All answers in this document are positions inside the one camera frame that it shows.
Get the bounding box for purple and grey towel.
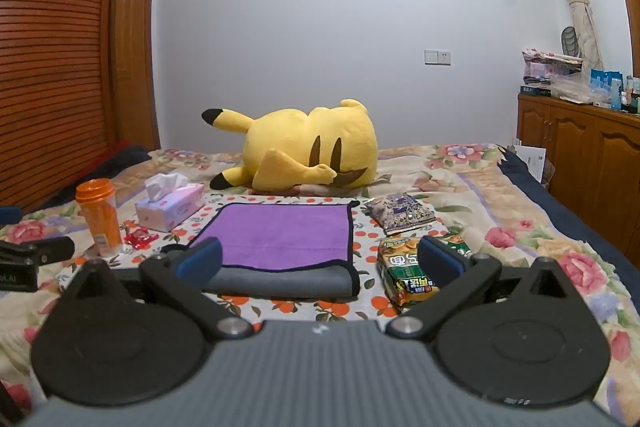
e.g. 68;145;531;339
187;202;361;299

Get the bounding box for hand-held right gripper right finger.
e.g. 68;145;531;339
384;235;577;342

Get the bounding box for orange plastic bottle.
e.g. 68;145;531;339
75;179;124;257

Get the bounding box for white cardboard box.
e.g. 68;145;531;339
512;139;557;194

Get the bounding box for red candy wrapper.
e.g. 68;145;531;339
124;229;157;249

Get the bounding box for wooden cabinet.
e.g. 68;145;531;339
516;93;640;254

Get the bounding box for yellow plush toy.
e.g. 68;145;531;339
201;99;379;193

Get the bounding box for pink tissue box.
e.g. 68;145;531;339
135;173;206;233

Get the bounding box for wooden door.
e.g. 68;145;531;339
110;0;162;151

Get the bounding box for louvred wooden wardrobe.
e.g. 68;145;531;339
0;0;154;213

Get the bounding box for dark grey fan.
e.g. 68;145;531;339
560;26;581;58

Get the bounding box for small bottles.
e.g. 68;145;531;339
623;76;640;114

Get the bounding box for dark blue bed sheet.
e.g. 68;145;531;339
500;152;640;269

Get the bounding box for floral blanket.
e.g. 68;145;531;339
0;144;640;410

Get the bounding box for pile of boxes and bags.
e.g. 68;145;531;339
520;49;591;102

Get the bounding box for blue and white boxes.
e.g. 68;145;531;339
590;69;624;110

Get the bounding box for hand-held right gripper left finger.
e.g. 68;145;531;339
64;237;255;342

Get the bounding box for green snack packet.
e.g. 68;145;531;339
376;232;474;313

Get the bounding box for purple snack packet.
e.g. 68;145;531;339
363;191;437;236

